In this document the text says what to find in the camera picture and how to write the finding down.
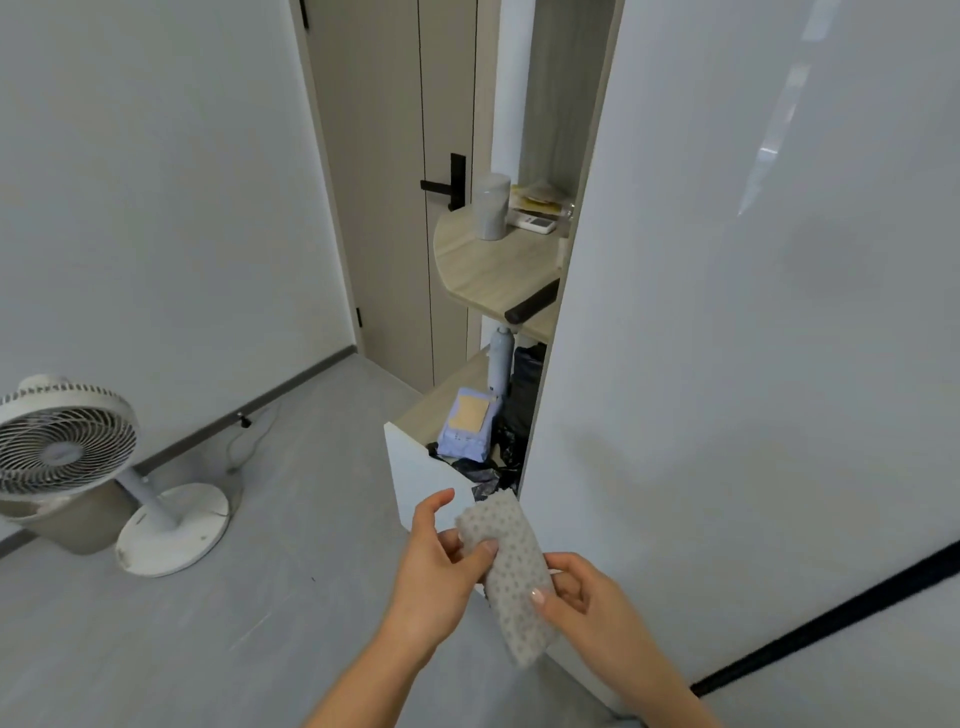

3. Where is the person's left hand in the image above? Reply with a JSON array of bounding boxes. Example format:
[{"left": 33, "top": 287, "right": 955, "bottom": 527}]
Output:
[{"left": 388, "top": 488, "right": 501, "bottom": 655}]

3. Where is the person's right hand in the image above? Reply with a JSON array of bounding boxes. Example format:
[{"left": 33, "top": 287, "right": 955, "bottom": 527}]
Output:
[{"left": 530, "top": 553, "right": 693, "bottom": 715}]

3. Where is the grey cleaning cloth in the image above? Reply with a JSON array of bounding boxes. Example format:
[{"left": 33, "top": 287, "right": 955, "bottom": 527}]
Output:
[{"left": 455, "top": 491, "right": 561, "bottom": 671}]

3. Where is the purple wet wipes pack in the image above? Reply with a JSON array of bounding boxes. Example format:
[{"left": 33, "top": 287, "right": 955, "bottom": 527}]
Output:
[{"left": 436, "top": 386, "right": 502, "bottom": 463}]

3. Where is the black plastic bag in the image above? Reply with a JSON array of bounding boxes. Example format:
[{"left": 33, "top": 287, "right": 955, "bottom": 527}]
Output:
[{"left": 427, "top": 346, "right": 546, "bottom": 504}]

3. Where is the small white bottle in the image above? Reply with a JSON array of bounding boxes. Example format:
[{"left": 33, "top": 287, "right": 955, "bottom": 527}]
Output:
[{"left": 488, "top": 326, "right": 516, "bottom": 397}]

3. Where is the hammer with black grip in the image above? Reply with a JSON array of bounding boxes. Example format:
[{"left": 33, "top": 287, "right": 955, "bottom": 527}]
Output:
[{"left": 503, "top": 278, "right": 562, "bottom": 326}]

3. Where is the white wardrobe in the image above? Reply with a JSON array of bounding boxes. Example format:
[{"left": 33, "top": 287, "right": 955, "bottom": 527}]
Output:
[{"left": 517, "top": 0, "right": 960, "bottom": 728}]

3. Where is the wood grain shelf cabinet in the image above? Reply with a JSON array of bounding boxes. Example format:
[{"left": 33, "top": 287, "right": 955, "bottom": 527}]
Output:
[{"left": 383, "top": 0, "right": 625, "bottom": 535}]

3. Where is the grey waste bin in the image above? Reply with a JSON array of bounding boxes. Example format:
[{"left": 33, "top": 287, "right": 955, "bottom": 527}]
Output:
[{"left": 0, "top": 479, "right": 145, "bottom": 557}]

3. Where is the frosted plastic cup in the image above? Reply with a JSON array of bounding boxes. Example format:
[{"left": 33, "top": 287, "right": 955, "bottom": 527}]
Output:
[{"left": 472, "top": 173, "right": 514, "bottom": 242}]

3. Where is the white standing fan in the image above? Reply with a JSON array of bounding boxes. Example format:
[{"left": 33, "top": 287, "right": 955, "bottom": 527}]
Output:
[{"left": 0, "top": 374, "right": 233, "bottom": 579}]

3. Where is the beige door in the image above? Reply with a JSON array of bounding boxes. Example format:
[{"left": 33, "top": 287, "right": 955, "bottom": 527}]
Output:
[{"left": 288, "top": 0, "right": 501, "bottom": 393}]

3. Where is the black wardrobe handle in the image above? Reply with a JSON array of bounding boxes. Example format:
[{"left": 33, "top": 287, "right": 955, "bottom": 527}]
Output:
[{"left": 689, "top": 539, "right": 960, "bottom": 699}]

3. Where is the white fan cable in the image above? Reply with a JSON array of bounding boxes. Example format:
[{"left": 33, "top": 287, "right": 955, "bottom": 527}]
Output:
[{"left": 223, "top": 401, "right": 284, "bottom": 475}]

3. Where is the black door handle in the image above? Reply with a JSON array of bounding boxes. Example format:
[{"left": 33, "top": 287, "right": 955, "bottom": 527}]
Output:
[{"left": 419, "top": 152, "right": 468, "bottom": 212}]

